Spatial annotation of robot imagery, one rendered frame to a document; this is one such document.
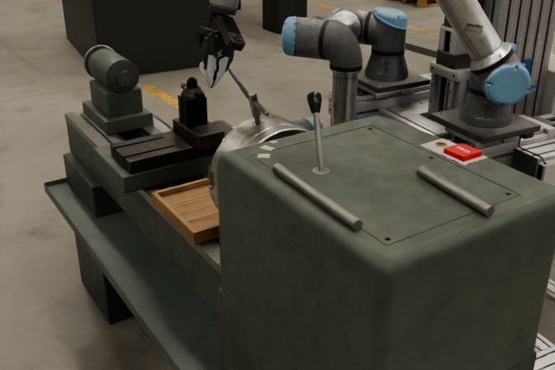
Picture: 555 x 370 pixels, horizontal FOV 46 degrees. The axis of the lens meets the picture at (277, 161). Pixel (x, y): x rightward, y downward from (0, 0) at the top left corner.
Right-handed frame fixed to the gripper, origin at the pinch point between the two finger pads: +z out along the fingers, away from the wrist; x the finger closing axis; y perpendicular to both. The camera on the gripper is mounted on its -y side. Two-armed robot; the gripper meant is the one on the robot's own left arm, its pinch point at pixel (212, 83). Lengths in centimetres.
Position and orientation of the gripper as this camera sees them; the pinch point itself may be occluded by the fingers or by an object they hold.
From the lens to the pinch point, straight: 175.9
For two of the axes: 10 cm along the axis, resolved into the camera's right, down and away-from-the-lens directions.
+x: -8.1, -0.1, -5.8
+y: -5.4, -3.5, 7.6
